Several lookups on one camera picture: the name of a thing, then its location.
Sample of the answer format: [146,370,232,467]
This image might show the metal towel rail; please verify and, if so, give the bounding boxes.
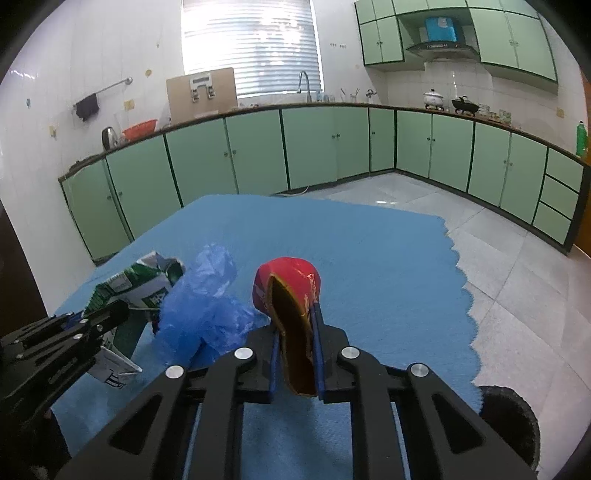
[71,77,134,112]

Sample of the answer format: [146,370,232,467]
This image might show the black trash bin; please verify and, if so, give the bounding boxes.
[475,385,541,472]

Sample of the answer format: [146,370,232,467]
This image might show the green wall cabinets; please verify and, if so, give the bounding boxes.
[354,0,559,84]

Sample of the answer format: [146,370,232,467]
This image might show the white window blinds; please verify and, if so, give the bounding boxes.
[181,0,324,99]

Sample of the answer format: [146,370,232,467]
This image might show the blue scalloped mat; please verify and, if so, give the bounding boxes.
[48,194,483,480]

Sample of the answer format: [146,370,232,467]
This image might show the range hood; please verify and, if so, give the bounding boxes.
[405,41,481,61]

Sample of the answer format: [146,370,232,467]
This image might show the green white carton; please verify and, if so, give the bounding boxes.
[83,251,185,388]

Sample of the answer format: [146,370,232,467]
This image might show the person's left forearm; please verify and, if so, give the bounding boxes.
[0,406,70,476]

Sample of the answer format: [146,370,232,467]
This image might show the blue plastic bag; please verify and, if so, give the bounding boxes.
[152,243,269,370]

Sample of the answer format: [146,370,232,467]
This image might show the dark hanging towel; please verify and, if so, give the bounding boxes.
[75,93,100,121]

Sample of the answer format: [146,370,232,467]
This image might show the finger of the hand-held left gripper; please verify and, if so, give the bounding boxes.
[79,299,131,342]

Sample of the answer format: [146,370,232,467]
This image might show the red plastic basin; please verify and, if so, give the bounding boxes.
[122,119,158,141]

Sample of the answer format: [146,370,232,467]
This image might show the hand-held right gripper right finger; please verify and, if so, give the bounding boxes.
[310,302,539,480]

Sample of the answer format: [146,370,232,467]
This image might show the green base cabinets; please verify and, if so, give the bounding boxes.
[58,102,591,266]

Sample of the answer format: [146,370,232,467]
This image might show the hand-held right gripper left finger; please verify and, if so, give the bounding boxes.
[55,330,282,480]

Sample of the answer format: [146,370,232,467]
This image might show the cardboard box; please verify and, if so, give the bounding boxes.
[166,67,238,125]

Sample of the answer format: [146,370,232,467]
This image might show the black wok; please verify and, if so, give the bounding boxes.
[451,95,481,114]

